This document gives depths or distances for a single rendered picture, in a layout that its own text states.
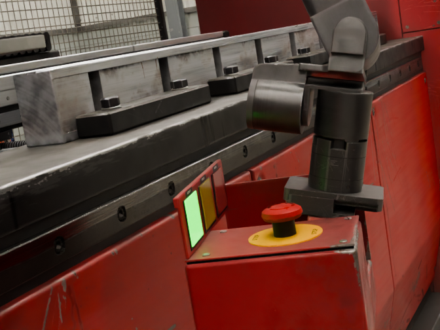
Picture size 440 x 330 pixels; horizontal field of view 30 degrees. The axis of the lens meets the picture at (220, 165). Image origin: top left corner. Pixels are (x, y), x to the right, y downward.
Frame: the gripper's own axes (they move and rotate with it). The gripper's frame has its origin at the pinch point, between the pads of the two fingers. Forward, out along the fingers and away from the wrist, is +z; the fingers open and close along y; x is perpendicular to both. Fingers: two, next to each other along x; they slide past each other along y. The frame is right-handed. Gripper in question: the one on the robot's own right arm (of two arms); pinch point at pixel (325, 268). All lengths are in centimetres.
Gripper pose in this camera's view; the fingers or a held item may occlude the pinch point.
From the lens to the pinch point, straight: 90.4
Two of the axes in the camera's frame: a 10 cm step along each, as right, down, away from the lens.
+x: -1.9, 1.8, -9.6
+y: -9.8, -1.1, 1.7
